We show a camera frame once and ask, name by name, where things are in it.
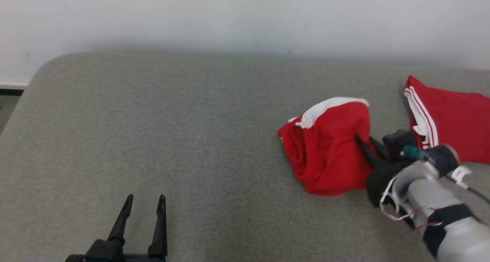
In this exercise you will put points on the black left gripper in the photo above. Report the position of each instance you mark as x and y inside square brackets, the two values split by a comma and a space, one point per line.
[109, 252]

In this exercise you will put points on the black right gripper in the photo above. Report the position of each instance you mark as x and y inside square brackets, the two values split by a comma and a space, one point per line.
[383, 177]

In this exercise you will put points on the red shorts with white trim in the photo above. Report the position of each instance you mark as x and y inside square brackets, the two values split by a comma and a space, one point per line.
[329, 151]

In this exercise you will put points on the red jersey with navy letters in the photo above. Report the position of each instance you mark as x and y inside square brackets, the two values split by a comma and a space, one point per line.
[459, 124]

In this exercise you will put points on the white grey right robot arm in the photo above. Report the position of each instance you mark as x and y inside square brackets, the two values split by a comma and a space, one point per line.
[448, 220]

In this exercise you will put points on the grey fabric sofa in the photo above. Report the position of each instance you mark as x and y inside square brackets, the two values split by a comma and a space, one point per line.
[172, 139]

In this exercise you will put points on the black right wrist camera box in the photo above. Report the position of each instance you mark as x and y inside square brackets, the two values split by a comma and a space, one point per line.
[398, 141]

